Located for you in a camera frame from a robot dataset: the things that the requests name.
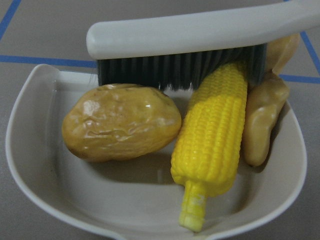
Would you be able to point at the brown toy potato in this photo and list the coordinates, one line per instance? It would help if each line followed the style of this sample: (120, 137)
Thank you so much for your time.
(120, 122)

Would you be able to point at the yellow toy corn cob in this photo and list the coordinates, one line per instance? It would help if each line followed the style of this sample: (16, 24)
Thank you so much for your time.
(207, 151)

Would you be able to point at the beige hand brush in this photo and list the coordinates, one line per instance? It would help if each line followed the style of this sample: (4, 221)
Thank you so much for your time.
(179, 51)

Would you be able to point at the tan toy ginger root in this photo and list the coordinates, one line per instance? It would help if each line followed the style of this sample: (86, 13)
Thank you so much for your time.
(266, 100)

